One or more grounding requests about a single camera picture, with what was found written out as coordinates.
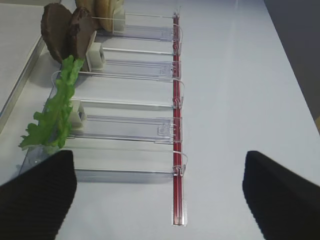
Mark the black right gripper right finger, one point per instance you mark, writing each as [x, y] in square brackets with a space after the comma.
[285, 205]

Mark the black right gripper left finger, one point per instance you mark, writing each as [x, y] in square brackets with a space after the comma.
[34, 205]

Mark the green lettuce leaf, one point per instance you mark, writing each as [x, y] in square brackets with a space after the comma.
[53, 124]

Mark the front brown meat patty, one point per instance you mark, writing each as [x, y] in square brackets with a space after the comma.
[54, 25]

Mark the brown meat patty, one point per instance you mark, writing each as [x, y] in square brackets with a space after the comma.
[79, 31]
[54, 25]

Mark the rear brown meat patty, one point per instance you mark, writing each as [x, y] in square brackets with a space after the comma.
[79, 31]

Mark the white rack pusher block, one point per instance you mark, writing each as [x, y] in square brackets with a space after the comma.
[77, 115]
[94, 54]
[118, 19]

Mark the right clear acrylic rack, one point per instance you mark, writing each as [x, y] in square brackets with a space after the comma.
[128, 133]

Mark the metal baking tray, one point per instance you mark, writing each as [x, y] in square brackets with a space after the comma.
[20, 47]

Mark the front top bun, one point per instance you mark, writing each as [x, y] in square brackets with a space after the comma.
[104, 10]

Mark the red rack rail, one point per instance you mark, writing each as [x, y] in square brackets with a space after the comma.
[178, 201]

